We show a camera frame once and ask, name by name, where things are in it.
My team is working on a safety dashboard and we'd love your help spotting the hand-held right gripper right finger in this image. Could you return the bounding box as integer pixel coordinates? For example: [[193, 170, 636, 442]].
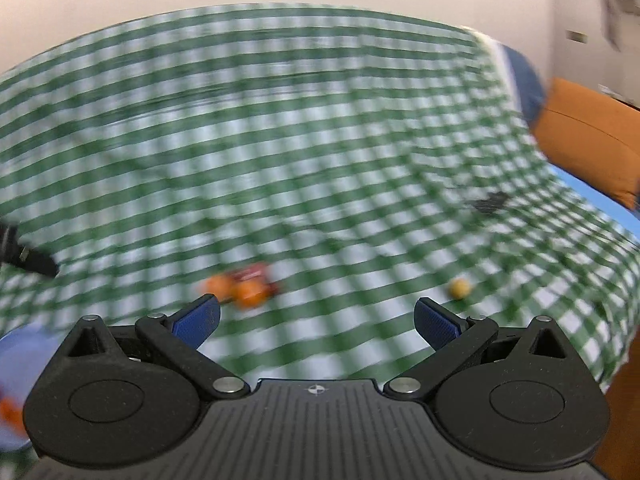
[[382, 297, 572, 402]]

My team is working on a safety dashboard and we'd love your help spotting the blue pillow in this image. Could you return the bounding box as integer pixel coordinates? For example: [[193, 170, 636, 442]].
[[497, 42, 547, 123]]

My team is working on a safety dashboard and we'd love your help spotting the small black object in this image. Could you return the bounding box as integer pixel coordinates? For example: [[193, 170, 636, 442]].
[[462, 192, 511, 214]]

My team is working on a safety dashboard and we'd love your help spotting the green checked tablecloth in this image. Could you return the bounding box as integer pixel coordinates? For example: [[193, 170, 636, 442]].
[[0, 2, 640, 480]]

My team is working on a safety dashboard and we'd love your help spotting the light blue bedsheet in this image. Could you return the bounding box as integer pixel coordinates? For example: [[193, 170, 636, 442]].
[[547, 162, 640, 235]]

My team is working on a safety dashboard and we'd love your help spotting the orange tangerine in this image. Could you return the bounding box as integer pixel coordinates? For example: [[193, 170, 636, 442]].
[[0, 394, 24, 424], [235, 282, 268, 310]]

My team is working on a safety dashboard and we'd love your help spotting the light blue plate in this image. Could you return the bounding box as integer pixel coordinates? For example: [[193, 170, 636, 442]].
[[0, 324, 57, 453]]

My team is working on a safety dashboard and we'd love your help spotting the red candy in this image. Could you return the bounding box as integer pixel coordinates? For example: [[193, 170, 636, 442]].
[[230, 263, 271, 286]]

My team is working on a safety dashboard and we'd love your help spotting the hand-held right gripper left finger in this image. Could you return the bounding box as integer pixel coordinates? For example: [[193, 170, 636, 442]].
[[62, 294, 251, 402]]

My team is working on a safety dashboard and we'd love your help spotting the orange pillow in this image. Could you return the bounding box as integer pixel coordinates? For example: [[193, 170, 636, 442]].
[[532, 77, 640, 211]]

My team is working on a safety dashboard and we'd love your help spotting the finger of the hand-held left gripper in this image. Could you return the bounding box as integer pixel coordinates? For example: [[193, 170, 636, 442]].
[[0, 224, 59, 279]]

